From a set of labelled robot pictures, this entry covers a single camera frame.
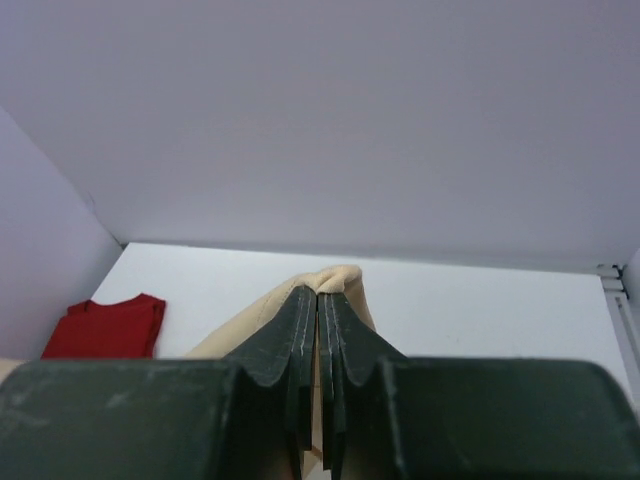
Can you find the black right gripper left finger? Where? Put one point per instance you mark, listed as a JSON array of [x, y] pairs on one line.
[[150, 415]]

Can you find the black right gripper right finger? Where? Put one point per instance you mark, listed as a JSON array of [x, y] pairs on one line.
[[389, 416]]

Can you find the beige t shirt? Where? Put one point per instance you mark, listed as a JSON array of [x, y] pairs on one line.
[[300, 320]]

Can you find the folded red t shirt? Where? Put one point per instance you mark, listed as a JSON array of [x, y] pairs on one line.
[[125, 330]]

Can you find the aluminium table frame rail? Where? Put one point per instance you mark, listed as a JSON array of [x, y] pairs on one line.
[[620, 309]]

